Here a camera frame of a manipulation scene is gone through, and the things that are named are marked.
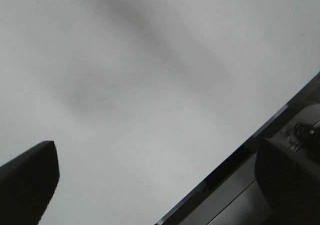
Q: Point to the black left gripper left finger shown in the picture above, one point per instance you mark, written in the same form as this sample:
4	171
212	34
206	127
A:
27	184

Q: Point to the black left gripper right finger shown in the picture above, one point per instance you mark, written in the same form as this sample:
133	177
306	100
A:
290	183

